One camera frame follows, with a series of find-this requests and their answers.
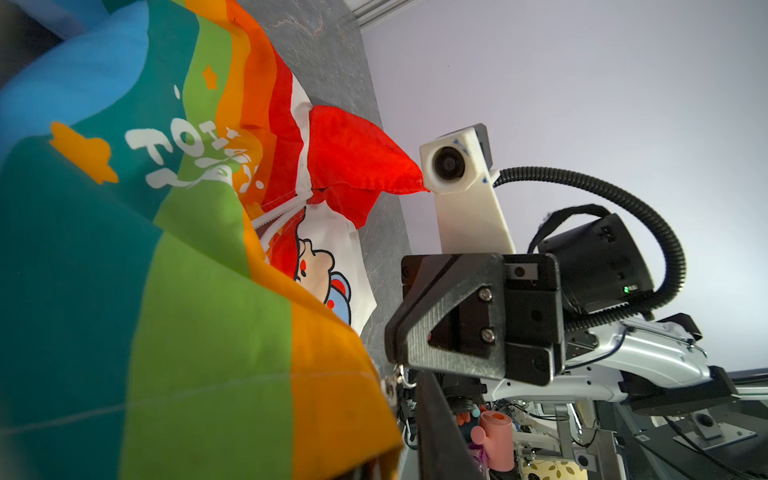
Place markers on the pink plastic bottle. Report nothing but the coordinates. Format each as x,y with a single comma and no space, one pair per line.
495,434

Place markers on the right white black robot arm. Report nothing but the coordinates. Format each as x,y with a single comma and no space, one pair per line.
655,367

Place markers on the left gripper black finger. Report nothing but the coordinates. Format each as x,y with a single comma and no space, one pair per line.
442,452

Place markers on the colourful rainbow kids jacket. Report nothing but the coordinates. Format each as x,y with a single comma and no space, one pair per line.
182,290

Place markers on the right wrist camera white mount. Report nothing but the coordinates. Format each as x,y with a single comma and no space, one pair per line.
458,170

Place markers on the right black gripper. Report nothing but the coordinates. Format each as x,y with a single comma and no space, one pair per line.
452,317

